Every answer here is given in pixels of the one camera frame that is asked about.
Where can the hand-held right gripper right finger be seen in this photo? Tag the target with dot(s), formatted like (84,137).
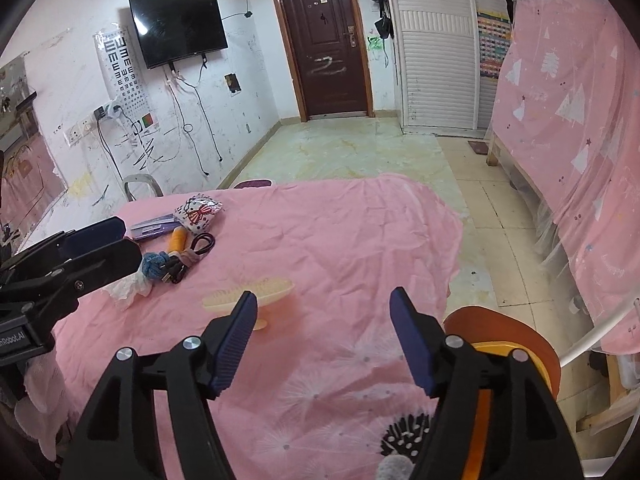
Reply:
(412,340)

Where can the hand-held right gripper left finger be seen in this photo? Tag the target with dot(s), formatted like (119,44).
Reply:
(235,340)

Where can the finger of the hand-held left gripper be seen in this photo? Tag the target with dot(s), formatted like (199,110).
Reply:
(95,235)
(110,262)

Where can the white tissue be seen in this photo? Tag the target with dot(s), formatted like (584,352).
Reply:
(130,290)

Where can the blue knitted cloth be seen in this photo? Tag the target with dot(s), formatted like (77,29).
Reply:
(152,266)

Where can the purple cardboard box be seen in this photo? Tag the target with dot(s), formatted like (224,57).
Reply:
(152,227)

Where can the orange thread spool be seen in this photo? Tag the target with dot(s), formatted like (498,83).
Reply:
(177,240)

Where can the white cartoon print pouch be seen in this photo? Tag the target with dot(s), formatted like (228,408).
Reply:
(197,212)

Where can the orange plastic chair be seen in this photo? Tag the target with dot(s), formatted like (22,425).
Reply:
(500,325)

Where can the yellow plastic chair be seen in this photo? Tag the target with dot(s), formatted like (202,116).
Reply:
(477,435)

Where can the black charger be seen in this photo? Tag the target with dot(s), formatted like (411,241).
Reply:
(100,112)

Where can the grey dotted sock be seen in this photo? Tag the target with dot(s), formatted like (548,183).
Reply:
(395,467)

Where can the purple bathroom scale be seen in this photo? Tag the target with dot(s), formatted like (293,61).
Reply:
(252,183)

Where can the eye test chart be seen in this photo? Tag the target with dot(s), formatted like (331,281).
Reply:
(125,75)

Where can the dark doormat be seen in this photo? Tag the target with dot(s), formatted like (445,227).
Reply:
(477,147)

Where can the pink tree print curtain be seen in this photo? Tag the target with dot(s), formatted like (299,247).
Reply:
(575,135)

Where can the white louvred wardrobe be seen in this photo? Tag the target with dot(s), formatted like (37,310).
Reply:
(435,60)

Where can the dark brown door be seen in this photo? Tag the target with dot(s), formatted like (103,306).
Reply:
(325,50)

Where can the colourful grid poster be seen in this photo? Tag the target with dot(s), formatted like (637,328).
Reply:
(492,45)

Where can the black hanging pouch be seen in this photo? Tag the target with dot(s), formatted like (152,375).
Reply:
(383,27)

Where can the wall mirror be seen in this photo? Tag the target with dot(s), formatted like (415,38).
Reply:
(30,170)

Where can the white wall socket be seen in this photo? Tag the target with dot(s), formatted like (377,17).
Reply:
(77,132)

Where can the white metal rail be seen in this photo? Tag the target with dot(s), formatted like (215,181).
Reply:
(600,330)

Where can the brown wall box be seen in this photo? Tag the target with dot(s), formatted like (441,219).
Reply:
(232,83)

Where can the black wall television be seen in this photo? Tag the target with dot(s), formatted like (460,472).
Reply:
(175,30)

